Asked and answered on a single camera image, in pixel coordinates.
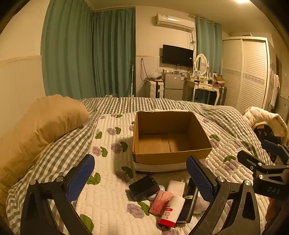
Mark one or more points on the white tube with red cap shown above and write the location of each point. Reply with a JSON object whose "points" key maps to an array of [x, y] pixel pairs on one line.
{"points": [[172, 210]]}

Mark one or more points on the white dressing table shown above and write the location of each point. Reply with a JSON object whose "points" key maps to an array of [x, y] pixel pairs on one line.
{"points": [[203, 87]]}

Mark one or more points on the white air conditioner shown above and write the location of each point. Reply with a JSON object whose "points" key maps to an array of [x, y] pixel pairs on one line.
{"points": [[175, 22]]}

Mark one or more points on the clear plastic bag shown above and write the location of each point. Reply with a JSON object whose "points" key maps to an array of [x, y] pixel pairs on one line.
{"points": [[155, 75]]}

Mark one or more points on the grey mini fridge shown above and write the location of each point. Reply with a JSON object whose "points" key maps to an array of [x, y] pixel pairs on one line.
{"points": [[173, 87]]}

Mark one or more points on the pink carton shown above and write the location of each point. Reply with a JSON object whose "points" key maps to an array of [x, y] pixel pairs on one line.
{"points": [[159, 203]]}

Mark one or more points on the grey checked duvet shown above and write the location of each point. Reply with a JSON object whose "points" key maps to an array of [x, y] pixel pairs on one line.
{"points": [[67, 144]]}

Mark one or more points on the black wall television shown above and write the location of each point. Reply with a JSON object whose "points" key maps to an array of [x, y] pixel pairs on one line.
{"points": [[178, 55]]}

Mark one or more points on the cardboard box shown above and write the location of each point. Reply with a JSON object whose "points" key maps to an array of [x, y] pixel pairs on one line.
{"points": [[158, 149]]}

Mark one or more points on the white suitcase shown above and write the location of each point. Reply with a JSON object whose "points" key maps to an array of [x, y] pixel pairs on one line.
{"points": [[154, 89]]}

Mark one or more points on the black power adapter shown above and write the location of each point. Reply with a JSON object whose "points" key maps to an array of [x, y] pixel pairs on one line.
{"points": [[143, 187]]}

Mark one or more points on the hanging white clothes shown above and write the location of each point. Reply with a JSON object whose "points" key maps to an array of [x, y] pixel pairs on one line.
{"points": [[273, 88]]}

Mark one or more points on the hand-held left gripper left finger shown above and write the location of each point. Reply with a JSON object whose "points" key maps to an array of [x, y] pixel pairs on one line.
{"points": [[84, 174]]}

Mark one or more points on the dark printed cloth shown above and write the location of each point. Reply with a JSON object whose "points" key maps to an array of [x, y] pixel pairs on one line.
{"points": [[268, 133]]}

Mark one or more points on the dark suitcase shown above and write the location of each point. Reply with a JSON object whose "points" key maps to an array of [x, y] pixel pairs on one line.
{"points": [[222, 95]]}

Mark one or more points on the narrow green curtain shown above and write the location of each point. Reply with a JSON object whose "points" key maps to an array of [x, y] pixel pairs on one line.
{"points": [[207, 47]]}

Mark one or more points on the white padded jacket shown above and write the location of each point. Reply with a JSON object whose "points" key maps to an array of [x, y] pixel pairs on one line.
{"points": [[264, 116]]}

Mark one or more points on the tan pillow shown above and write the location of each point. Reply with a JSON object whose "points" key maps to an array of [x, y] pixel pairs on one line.
{"points": [[40, 133]]}

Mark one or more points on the white oval mirror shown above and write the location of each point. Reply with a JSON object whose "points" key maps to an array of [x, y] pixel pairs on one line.
{"points": [[201, 64]]}

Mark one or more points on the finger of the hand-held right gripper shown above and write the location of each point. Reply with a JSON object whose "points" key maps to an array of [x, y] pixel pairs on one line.
{"points": [[249, 159], [273, 146]]}

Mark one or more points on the black remote control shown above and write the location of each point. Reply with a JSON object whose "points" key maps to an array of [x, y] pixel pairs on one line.
{"points": [[188, 205]]}

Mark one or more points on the white floral quilt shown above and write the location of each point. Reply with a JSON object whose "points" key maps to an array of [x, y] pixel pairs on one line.
{"points": [[108, 171]]}

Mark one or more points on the white louvred wardrobe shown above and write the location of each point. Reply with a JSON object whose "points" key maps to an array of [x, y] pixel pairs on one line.
{"points": [[246, 74]]}

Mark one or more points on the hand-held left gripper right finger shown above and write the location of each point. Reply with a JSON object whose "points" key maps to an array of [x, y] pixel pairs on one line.
{"points": [[199, 176]]}

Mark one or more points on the wide green curtain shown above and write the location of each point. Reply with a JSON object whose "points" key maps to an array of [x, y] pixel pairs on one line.
{"points": [[67, 49]]}

